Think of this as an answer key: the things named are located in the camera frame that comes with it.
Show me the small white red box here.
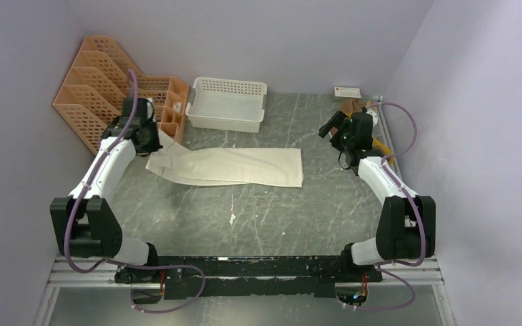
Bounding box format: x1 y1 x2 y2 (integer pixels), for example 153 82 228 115
334 86 362 99

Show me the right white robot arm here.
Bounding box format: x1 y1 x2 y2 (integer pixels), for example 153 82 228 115
318 111 436 281

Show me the aluminium frame rail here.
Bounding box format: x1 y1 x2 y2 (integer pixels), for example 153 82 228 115
33 94 455 326

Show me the orange plastic file organizer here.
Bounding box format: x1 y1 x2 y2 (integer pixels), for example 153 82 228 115
53 36 191 153

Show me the white plastic basket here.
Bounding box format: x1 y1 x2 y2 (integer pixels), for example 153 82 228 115
186 77 267 133

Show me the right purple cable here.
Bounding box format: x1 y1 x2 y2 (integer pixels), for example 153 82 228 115
342 101 428 312

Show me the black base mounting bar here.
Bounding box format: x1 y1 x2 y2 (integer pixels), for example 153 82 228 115
114 252 383 300

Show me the brown yellow towel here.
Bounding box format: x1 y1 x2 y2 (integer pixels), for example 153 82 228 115
319 99 392 171

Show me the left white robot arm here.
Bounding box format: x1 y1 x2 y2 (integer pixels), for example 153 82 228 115
50 96 162 283

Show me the cream white towel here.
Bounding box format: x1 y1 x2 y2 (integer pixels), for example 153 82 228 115
145 131 304 187

